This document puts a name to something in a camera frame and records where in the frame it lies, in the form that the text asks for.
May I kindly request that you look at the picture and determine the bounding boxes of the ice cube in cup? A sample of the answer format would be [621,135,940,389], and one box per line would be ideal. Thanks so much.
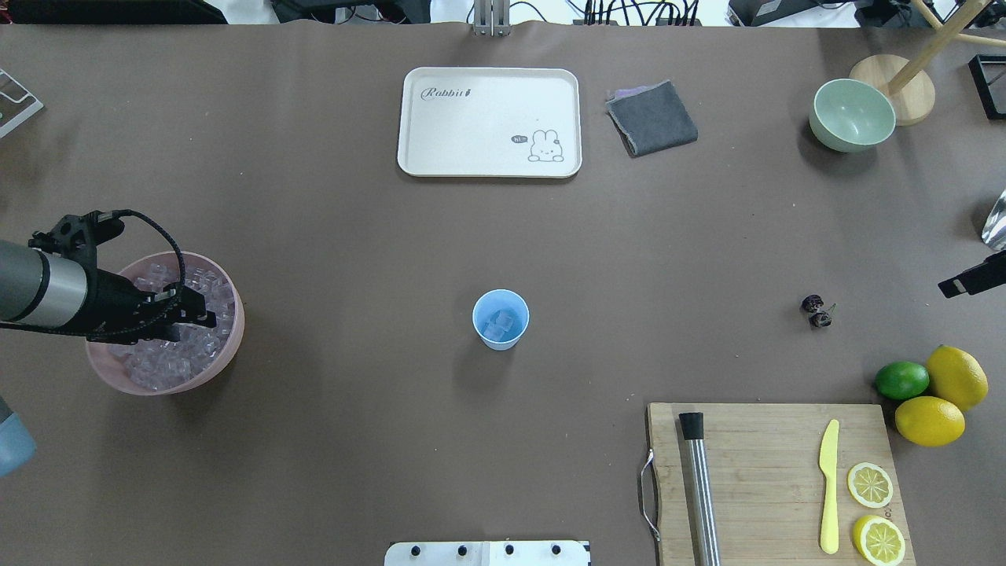
[481,309,521,343]

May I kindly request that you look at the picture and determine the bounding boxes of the dark cherry pair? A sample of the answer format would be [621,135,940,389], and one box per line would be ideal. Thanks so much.
[800,294,837,329]

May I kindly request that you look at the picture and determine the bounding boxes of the grey folded cloth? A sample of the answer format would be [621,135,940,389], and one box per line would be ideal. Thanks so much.
[606,79,699,157]

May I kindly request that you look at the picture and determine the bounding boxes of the pink bowl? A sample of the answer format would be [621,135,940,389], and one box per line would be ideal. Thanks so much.
[85,251,246,395]

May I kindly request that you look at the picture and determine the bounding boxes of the wooden cup tree stand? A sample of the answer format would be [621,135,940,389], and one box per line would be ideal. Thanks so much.
[849,1,1004,126]

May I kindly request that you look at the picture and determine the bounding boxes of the white wire cup rack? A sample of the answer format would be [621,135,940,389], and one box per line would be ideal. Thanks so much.
[0,69,46,138]

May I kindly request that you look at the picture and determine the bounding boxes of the yellow lemon near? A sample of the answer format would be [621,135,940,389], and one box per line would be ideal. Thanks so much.
[894,395,966,447]

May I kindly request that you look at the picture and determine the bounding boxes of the blue plastic cup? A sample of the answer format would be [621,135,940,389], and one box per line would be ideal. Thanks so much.
[472,289,531,351]

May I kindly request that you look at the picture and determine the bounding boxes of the green lime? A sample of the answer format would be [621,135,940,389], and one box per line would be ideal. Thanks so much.
[874,361,931,401]

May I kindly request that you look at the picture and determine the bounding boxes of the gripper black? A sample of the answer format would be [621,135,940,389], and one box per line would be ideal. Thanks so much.
[85,269,217,343]

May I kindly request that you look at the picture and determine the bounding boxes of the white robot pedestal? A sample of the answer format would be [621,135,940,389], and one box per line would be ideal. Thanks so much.
[384,540,592,565]

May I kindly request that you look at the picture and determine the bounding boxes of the yellow plastic knife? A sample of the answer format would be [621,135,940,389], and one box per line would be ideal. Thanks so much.
[818,419,840,555]

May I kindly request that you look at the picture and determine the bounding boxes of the yellow lemon far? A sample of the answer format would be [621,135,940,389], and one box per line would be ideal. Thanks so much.
[926,344,990,412]

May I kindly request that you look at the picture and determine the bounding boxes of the black handled knife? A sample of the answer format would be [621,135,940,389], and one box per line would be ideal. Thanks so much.
[678,412,722,565]

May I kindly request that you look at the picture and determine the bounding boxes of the metal ice scoop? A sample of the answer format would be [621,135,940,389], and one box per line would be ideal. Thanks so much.
[980,190,1006,253]

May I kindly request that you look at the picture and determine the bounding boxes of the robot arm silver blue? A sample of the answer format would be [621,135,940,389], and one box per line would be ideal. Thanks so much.
[2,241,245,395]

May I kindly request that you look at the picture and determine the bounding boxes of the wooden cutting board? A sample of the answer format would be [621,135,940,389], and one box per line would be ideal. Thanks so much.
[647,402,909,565]

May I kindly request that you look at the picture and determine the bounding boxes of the lemon slice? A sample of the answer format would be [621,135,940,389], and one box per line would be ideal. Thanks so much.
[851,515,908,565]
[846,461,894,509]

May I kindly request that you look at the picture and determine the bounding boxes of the mint green bowl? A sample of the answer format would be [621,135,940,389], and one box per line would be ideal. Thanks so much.
[809,79,896,153]

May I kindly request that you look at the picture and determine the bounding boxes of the cream rabbit tray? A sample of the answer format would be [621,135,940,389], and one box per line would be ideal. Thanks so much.
[398,67,582,179]

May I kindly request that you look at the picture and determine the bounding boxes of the yellow lemon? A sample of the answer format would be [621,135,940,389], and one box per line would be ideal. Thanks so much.
[926,344,990,412]
[894,395,966,447]

